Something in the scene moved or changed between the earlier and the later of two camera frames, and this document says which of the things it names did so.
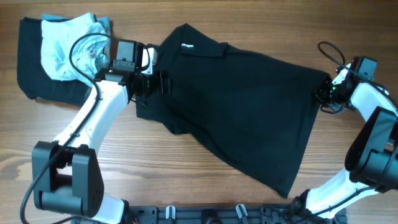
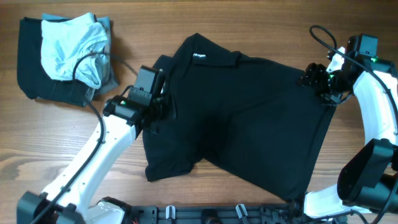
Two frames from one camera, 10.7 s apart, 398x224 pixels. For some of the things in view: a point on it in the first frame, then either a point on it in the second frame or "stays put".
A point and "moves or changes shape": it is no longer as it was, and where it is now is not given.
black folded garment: (33, 79) stays put
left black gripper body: (151, 84) to (165, 107)
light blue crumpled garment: (58, 37) stays put
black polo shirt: (259, 111) moves or changes shape
